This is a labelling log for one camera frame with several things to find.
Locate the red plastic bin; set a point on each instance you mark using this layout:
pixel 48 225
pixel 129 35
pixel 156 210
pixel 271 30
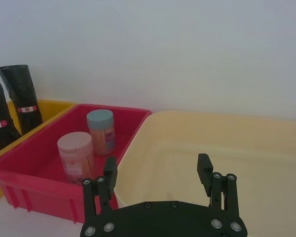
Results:
pixel 39 187

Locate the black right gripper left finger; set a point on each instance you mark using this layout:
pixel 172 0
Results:
pixel 102 195

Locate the yellow plastic bin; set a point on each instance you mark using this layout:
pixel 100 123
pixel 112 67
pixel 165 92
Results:
pixel 51 108

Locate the cream plastic bin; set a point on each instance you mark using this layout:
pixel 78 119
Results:
pixel 212 138

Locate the toothpick jar with blue-grey lid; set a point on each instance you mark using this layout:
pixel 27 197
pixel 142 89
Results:
pixel 101 130

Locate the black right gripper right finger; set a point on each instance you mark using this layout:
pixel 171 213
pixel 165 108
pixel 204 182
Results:
pixel 225 195

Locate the toothpick jar with pink lid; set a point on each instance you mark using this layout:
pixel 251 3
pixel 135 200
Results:
pixel 75 155

